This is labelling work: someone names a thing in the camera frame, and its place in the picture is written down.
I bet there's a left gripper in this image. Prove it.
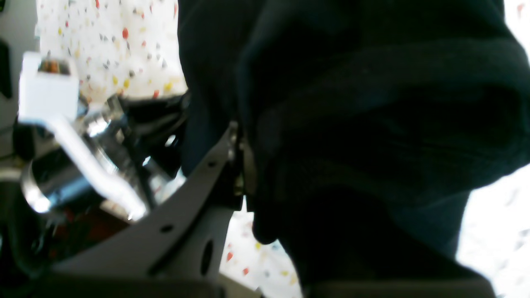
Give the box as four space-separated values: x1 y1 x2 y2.
21 93 190 222

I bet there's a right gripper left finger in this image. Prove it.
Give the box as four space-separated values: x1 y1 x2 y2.
41 122 243 298

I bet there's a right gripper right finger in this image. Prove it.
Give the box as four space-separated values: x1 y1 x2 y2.
304 278 496 298

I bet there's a black t-shirt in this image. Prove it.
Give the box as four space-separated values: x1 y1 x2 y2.
177 0 530 290

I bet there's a terrazzo patterned tablecloth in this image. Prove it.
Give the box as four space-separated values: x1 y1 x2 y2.
35 0 530 298

